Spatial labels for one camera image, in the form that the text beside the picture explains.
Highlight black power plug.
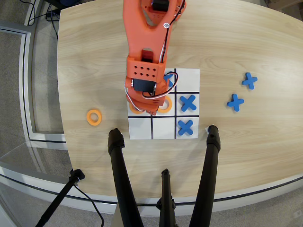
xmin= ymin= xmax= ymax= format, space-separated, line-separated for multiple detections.
xmin=45 ymin=11 xmax=59 ymax=22

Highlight dark furniture leg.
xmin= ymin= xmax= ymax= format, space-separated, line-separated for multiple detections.
xmin=44 ymin=0 xmax=81 ymax=10

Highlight blue foam cross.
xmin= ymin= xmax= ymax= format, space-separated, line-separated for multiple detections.
xmin=227 ymin=93 xmax=245 ymax=112
xmin=241 ymin=72 xmax=258 ymax=90
xmin=179 ymin=94 xmax=197 ymax=112
xmin=163 ymin=72 xmax=175 ymax=87
xmin=177 ymin=119 xmax=194 ymax=136

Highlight orange foam ring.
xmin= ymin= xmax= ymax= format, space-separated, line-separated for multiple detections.
xmin=86 ymin=108 xmax=103 ymax=126
xmin=157 ymin=96 xmax=173 ymax=113
xmin=129 ymin=103 xmax=145 ymax=115

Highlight orange robot base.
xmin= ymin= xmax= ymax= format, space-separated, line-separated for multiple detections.
xmin=138 ymin=0 xmax=187 ymax=28

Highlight short black tripod leg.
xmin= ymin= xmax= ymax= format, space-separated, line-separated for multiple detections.
xmin=156 ymin=168 xmax=177 ymax=227

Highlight thin black stand pole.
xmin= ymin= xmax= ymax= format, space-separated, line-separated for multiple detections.
xmin=35 ymin=168 xmax=86 ymax=227

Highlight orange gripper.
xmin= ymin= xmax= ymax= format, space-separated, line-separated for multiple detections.
xmin=125 ymin=77 xmax=175 ymax=116

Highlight thin black floor cable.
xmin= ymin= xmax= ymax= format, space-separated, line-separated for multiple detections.
xmin=23 ymin=0 xmax=48 ymax=26

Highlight white tic-tac-toe board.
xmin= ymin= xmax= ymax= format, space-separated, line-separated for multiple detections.
xmin=127 ymin=68 xmax=201 ymax=140

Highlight grey metal floor frame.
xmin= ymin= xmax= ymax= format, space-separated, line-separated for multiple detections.
xmin=0 ymin=20 xmax=69 ymax=151

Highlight white servo cable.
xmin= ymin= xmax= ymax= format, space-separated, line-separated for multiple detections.
xmin=124 ymin=72 xmax=179 ymax=112

